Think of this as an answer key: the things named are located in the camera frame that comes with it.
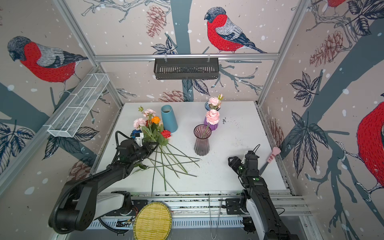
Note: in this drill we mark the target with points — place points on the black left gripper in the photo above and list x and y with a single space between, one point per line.
148 148

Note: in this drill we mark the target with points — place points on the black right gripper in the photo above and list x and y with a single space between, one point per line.
234 162

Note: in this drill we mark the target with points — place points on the blue rose flower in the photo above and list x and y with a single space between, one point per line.
135 133

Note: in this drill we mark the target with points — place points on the smoky pink glass vase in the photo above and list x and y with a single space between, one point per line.
202 145

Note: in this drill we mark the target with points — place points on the pink carnation flower stem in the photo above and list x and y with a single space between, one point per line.
219 97

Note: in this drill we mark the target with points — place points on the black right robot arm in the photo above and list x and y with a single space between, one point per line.
255 200

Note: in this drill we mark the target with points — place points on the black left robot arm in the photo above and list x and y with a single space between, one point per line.
79 202

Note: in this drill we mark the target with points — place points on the blue purple glass vase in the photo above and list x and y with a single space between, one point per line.
212 117

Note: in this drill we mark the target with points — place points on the teal ceramic vase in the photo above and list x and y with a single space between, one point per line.
169 118

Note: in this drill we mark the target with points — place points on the red rose flower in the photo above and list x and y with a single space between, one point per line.
166 134

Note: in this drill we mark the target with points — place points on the orange rose flower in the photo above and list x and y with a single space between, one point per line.
156 120

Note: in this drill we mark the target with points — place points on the pink silicone spatula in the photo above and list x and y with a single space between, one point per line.
275 151

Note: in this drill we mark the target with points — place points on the yellow woven round mat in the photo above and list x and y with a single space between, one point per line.
154 222

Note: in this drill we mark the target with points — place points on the white mesh wall shelf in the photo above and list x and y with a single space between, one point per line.
81 102

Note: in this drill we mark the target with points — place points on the black hanging wire basket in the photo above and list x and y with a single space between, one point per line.
187 69

